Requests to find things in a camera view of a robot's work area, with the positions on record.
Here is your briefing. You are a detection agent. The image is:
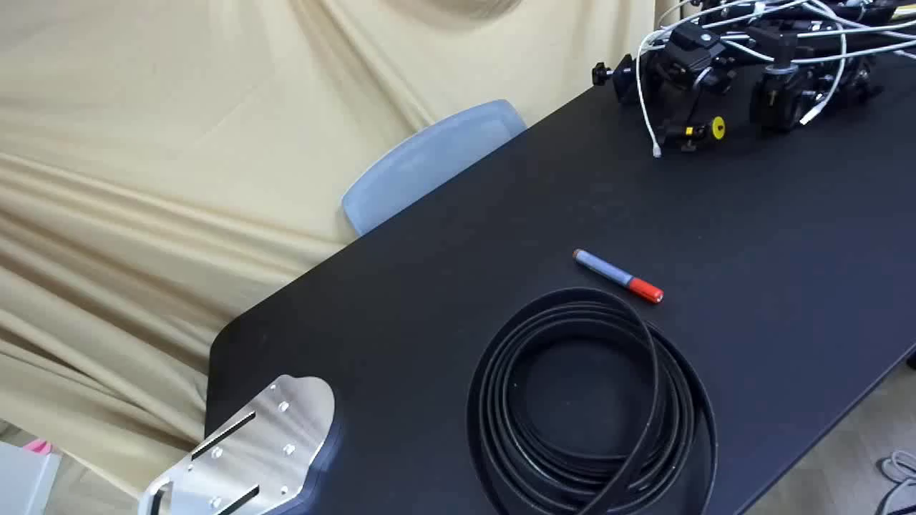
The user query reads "black camera device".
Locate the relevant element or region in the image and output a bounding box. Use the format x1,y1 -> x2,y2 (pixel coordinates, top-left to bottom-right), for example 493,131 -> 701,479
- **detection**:
752,54 -> 881,138

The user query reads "coiled black belt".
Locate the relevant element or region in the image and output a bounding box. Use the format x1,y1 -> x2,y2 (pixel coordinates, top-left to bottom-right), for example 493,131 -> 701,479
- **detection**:
468,287 -> 722,515

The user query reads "black camera rig yellow knob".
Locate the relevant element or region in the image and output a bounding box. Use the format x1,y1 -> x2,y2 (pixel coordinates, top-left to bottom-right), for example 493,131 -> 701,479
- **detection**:
591,19 -> 768,157

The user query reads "white cable with plug end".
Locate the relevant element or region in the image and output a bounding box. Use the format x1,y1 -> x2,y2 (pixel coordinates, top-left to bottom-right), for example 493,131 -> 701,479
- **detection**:
632,9 -> 768,160

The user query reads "white box with pink item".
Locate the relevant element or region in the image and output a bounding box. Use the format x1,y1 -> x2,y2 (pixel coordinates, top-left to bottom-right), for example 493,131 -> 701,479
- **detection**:
0,434 -> 64,515

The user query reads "blue marker with red cap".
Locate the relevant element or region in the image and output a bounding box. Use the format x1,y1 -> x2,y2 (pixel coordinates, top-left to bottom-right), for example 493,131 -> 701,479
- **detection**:
574,247 -> 667,308

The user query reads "silver metal mounting plate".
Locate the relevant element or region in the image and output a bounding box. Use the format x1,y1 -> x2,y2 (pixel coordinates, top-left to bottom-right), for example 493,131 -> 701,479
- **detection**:
134,373 -> 340,515

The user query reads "grey patterned floor item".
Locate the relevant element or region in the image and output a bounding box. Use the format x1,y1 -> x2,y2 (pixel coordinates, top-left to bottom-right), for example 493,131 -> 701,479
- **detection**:
873,447 -> 916,515

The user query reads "beige cloth backdrop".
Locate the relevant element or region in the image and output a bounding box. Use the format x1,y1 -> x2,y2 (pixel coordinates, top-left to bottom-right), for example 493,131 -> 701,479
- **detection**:
0,0 -> 684,515

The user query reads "blue-grey chair backrest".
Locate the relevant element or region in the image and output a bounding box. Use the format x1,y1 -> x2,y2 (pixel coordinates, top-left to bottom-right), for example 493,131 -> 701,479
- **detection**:
340,97 -> 529,240

